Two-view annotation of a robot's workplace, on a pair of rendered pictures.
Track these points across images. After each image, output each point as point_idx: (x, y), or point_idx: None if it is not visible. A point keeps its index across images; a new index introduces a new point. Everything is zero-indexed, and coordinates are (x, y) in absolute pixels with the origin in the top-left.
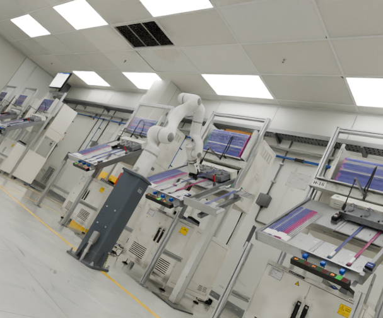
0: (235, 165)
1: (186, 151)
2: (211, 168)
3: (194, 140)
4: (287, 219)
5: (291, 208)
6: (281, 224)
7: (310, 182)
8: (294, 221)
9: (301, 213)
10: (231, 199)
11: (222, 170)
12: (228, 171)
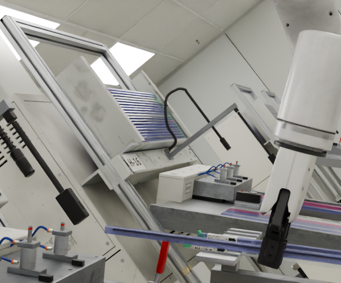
0: None
1: None
2: (39, 241)
3: (334, 8)
4: (310, 226)
5: (244, 219)
6: None
7: (126, 165)
8: (309, 223)
9: (258, 216)
10: (257, 274)
11: (1, 250)
12: (26, 238)
